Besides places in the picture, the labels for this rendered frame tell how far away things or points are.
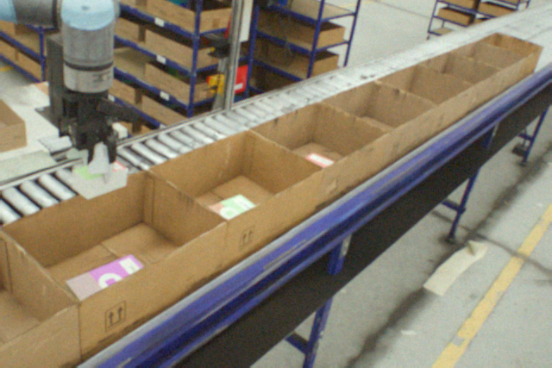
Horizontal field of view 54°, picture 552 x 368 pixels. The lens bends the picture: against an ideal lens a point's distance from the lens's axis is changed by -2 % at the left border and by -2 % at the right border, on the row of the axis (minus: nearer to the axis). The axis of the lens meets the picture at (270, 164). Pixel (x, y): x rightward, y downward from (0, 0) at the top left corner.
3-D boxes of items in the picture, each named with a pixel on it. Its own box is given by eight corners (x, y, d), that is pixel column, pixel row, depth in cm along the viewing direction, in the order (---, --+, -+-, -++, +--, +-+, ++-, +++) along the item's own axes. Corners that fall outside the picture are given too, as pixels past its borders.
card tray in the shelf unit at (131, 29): (95, 23, 333) (95, 7, 328) (134, 17, 355) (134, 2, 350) (137, 42, 313) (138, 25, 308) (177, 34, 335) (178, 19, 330)
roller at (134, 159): (124, 154, 212) (124, 143, 209) (220, 216, 186) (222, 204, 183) (114, 158, 208) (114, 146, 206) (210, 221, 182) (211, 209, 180)
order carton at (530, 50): (489, 57, 343) (498, 31, 335) (534, 72, 329) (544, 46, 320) (467, 68, 315) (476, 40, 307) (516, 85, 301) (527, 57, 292)
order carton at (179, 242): (144, 221, 148) (146, 167, 140) (222, 277, 134) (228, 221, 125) (5, 287, 120) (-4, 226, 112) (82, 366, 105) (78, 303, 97)
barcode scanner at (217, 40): (197, 55, 234) (201, 31, 229) (216, 54, 243) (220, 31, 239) (207, 60, 230) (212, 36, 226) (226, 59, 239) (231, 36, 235)
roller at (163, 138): (163, 140, 226) (164, 129, 223) (257, 196, 200) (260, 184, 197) (153, 144, 222) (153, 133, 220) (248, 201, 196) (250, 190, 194)
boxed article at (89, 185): (72, 188, 116) (72, 169, 114) (110, 175, 124) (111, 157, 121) (87, 199, 113) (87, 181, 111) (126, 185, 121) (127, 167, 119)
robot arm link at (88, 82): (95, 52, 108) (124, 67, 103) (95, 74, 111) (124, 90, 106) (54, 59, 102) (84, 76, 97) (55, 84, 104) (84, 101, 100)
